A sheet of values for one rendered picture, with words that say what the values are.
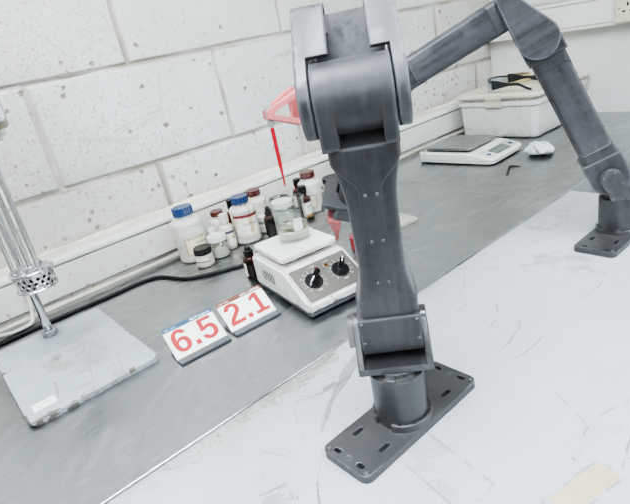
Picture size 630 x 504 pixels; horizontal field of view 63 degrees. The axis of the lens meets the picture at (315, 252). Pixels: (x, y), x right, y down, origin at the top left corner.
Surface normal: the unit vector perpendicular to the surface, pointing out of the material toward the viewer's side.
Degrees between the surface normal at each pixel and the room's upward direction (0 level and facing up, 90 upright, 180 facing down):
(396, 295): 101
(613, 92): 90
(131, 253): 90
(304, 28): 40
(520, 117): 94
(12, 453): 0
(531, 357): 0
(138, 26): 90
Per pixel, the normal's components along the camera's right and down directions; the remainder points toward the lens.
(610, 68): -0.74, 0.38
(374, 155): -0.04, 0.57
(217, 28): 0.65, 0.18
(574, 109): -0.33, 0.44
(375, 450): -0.18, -0.91
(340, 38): -0.14, 0.00
